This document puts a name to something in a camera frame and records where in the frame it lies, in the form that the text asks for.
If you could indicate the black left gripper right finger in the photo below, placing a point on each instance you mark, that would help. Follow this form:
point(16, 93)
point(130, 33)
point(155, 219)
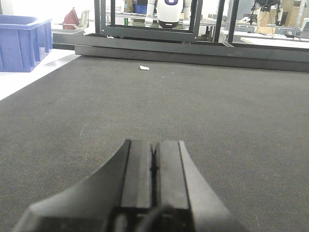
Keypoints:
point(181, 185)

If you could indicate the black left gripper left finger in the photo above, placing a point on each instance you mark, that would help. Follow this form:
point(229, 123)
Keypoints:
point(122, 184)

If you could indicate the dark grey fabric mat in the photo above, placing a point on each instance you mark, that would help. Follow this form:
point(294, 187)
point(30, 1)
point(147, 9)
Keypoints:
point(246, 130)

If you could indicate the small white paper scrap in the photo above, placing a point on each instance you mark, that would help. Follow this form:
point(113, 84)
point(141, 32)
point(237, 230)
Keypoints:
point(144, 68)

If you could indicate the blue plastic crate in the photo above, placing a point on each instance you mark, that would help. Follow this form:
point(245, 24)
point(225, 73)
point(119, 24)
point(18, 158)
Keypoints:
point(24, 42)

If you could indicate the red cloth bag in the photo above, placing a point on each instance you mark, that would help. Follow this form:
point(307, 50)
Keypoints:
point(71, 20)

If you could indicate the white lab table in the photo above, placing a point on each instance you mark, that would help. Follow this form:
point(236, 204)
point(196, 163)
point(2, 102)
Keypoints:
point(274, 40)

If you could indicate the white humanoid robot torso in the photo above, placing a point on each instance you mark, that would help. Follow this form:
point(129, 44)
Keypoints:
point(168, 13)

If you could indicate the black metal frame rack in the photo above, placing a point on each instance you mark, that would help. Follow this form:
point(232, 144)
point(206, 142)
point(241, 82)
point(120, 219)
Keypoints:
point(111, 40)

